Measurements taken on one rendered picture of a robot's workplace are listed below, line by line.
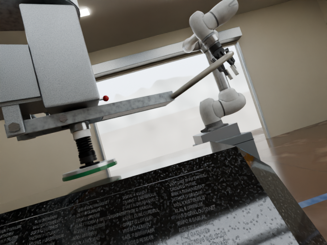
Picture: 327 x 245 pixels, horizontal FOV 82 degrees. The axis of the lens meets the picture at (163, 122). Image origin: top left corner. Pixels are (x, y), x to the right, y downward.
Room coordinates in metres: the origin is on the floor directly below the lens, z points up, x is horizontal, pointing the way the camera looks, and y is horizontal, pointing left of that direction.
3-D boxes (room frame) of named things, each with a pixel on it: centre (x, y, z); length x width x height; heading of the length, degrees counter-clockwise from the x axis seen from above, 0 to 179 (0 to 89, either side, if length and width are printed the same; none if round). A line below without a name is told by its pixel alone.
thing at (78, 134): (0.79, 0.35, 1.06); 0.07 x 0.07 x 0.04
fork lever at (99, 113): (0.84, 0.25, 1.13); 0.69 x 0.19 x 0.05; 115
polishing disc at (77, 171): (0.79, 0.35, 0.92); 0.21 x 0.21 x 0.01
